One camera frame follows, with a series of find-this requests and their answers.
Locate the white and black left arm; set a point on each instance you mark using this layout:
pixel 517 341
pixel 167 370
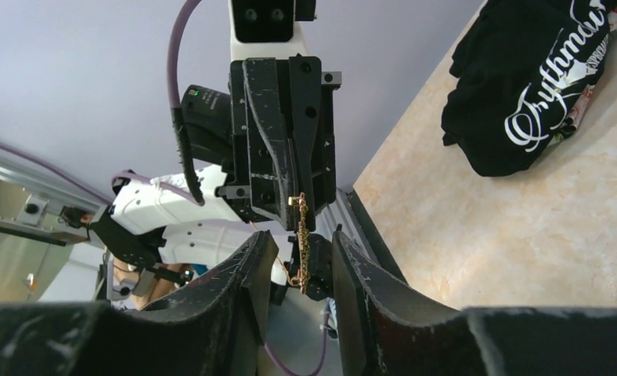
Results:
pixel 154 222

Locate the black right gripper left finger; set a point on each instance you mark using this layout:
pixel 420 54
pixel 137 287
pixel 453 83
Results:
pixel 214 325

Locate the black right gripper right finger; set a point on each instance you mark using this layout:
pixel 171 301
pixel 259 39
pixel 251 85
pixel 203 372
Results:
pixel 387 328

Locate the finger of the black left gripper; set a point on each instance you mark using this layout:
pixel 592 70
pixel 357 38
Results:
pixel 271 160
pixel 305 96

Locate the black printed t-shirt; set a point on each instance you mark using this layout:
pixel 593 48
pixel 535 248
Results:
pixel 521 69

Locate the aluminium frame rail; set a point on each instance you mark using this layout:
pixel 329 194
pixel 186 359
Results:
pixel 36 210

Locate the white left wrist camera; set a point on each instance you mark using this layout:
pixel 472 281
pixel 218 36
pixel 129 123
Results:
pixel 268 28

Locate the small gold brooch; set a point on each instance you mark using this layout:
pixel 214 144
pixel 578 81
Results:
pixel 302 233

